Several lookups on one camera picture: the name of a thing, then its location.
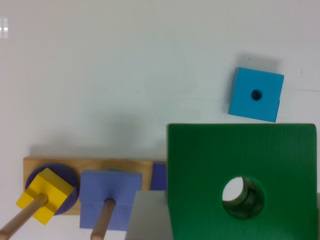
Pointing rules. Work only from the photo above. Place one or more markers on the wooden peg through periwinkle block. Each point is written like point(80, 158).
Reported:
point(101, 226)

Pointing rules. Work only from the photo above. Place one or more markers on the periwinkle square block on peg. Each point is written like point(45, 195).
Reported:
point(97, 186)

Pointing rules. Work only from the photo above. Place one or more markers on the dark purple square block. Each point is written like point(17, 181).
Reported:
point(159, 176)

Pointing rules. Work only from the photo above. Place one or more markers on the wooden peg board base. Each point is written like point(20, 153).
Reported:
point(78, 165)

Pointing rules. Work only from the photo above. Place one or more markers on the dark purple round disc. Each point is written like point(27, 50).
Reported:
point(66, 173)

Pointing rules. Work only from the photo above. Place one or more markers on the blue square block with hole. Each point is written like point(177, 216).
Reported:
point(256, 94)

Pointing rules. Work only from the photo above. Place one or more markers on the yellow square block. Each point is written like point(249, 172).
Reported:
point(53, 186)

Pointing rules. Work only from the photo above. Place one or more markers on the green square block with hole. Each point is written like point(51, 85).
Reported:
point(243, 181)

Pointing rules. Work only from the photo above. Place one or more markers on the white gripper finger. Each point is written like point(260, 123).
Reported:
point(150, 218)

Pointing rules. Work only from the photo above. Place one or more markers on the wooden peg through yellow block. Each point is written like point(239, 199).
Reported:
point(22, 217)

